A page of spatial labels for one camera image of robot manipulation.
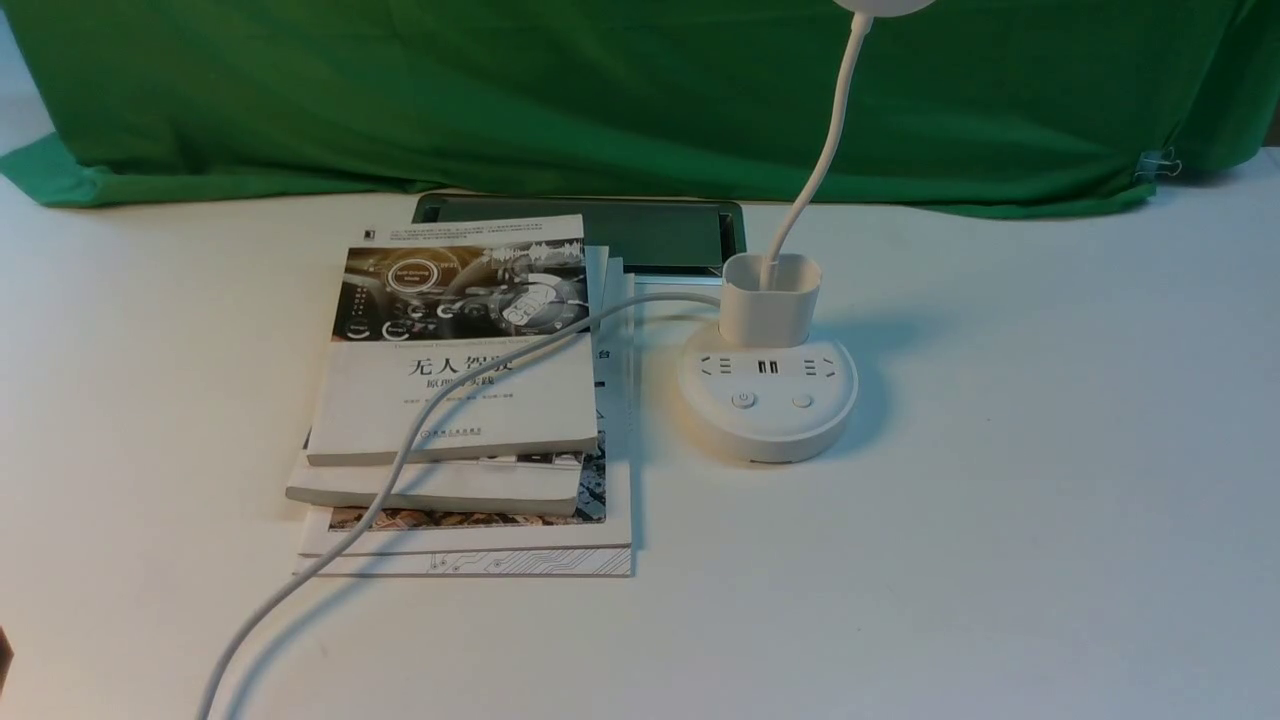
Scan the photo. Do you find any white book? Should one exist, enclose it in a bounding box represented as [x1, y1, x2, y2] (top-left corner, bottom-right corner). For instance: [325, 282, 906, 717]
[303, 215, 603, 466]
[285, 240, 625, 516]

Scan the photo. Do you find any top white book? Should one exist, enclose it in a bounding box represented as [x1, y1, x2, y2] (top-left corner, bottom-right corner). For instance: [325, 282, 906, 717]
[303, 215, 603, 466]

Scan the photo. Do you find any green backdrop cloth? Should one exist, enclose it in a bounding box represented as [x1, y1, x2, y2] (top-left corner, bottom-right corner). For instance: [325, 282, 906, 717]
[3, 1, 1279, 218]

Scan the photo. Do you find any metal binder clip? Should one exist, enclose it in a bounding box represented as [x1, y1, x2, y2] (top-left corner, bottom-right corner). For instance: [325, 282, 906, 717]
[1133, 147, 1184, 184]

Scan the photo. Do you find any white power cable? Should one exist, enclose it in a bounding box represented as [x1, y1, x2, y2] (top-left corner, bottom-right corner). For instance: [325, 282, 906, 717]
[196, 292, 723, 720]

